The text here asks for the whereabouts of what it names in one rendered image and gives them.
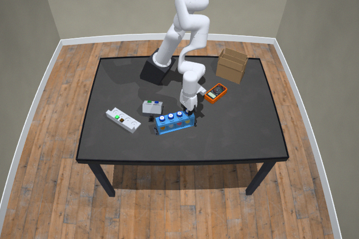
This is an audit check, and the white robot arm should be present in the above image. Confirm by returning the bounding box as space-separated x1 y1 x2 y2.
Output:
153 0 210 97

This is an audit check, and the white button housing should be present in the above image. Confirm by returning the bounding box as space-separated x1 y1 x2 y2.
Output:
143 101 163 122

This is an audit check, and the orange pocket multimeter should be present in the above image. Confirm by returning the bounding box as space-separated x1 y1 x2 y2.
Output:
204 83 227 104

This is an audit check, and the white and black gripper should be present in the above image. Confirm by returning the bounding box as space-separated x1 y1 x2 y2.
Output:
179 90 197 116

